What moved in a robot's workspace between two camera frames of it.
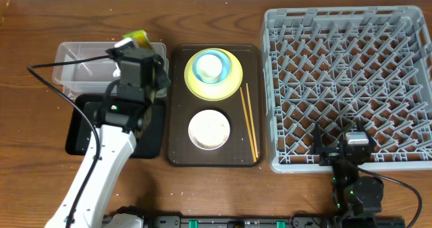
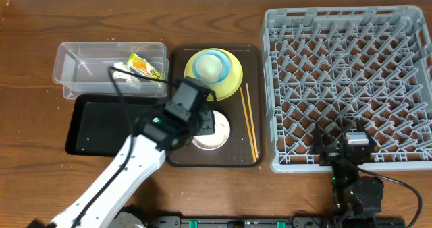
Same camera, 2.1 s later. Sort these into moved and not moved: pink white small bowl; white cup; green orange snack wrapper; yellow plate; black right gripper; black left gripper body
Moved: black left gripper body; green orange snack wrapper
Not moved: yellow plate; pink white small bowl; black right gripper; white cup
